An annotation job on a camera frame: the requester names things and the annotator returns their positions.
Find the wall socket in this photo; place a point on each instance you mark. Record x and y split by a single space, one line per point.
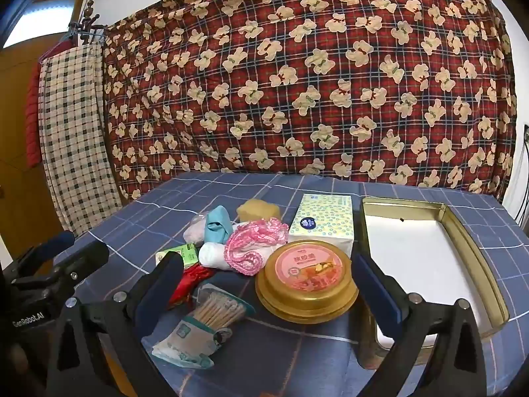
526 132

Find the brown wooden door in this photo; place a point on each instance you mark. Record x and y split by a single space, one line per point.
12 153

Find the floral tissue box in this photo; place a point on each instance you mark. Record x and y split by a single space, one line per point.
322 223

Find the gold rectangular tin box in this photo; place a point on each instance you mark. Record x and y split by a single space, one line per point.
413 248

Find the beige checkered hanging cloth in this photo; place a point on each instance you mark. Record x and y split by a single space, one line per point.
74 132

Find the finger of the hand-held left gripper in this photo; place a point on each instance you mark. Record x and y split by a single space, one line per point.
49 248
82 260

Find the yellow sponge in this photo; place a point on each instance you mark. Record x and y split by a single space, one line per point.
258 209

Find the clear plastic bag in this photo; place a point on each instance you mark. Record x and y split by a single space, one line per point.
194 231

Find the transom window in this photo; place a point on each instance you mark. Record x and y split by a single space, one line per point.
45 16

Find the round gold tin pink lid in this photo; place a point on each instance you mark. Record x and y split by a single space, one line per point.
306 275

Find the pink trimmed white towel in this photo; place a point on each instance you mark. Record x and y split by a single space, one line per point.
248 244

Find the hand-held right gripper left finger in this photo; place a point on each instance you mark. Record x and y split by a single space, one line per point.
159 287

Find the teal cloth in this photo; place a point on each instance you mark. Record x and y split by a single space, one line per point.
217 223

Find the red packet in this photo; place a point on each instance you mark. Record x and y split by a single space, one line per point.
194 277

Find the small green box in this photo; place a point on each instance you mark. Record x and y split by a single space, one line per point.
184 252

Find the red quilted garment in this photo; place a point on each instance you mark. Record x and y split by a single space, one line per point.
33 132

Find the blue plaid tablecloth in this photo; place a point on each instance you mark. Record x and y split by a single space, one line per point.
165 198

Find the red plaid bear print blanket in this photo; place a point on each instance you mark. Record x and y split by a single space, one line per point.
289 91

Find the dark wooden coat rack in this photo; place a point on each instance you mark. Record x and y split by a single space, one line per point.
87 18

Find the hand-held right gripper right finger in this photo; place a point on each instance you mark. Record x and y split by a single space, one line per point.
378 293

